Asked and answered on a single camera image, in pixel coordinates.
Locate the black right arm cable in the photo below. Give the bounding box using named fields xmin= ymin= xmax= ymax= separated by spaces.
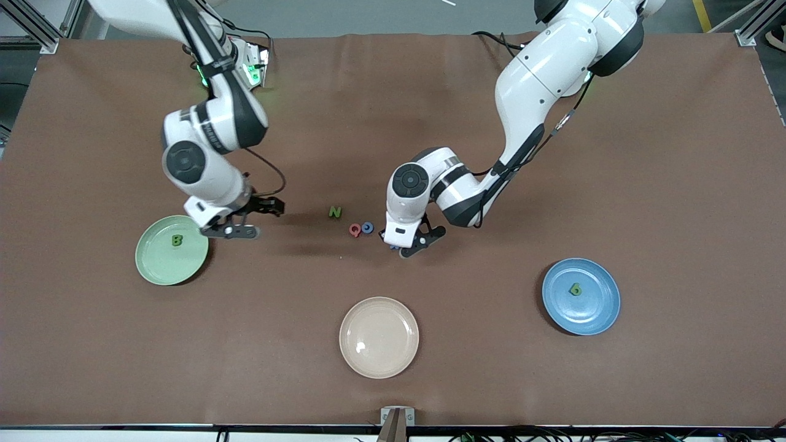
xmin=169 ymin=0 xmax=287 ymax=197

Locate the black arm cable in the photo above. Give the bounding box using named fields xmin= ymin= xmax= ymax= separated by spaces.
xmin=470 ymin=74 xmax=595 ymax=229
xmin=169 ymin=0 xmax=287 ymax=197

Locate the black base cable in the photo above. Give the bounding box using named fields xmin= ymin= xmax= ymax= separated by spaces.
xmin=472 ymin=29 xmax=524 ymax=60
xmin=221 ymin=18 xmax=274 ymax=57

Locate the green round plate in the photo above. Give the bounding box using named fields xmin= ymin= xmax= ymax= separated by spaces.
xmin=135 ymin=215 xmax=209 ymax=286

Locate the beige round plate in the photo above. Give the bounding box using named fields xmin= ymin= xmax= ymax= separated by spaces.
xmin=339 ymin=297 xmax=420 ymax=379

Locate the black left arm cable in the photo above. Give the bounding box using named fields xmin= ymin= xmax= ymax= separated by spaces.
xmin=470 ymin=74 xmax=595 ymax=229

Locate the brown table cover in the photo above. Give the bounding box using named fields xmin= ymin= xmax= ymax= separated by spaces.
xmin=0 ymin=34 xmax=786 ymax=427

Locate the aluminium frame post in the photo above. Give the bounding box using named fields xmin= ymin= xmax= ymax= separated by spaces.
xmin=0 ymin=0 xmax=99 ymax=55
xmin=734 ymin=0 xmax=786 ymax=47

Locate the blue round plate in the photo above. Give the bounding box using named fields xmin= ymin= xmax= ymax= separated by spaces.
xmin=542 ymin=258 xmax=621 ymax=336

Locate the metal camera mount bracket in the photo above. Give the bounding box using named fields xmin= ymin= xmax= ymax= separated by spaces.
xmin=379 ymin=406 xmax=416 ymax=442

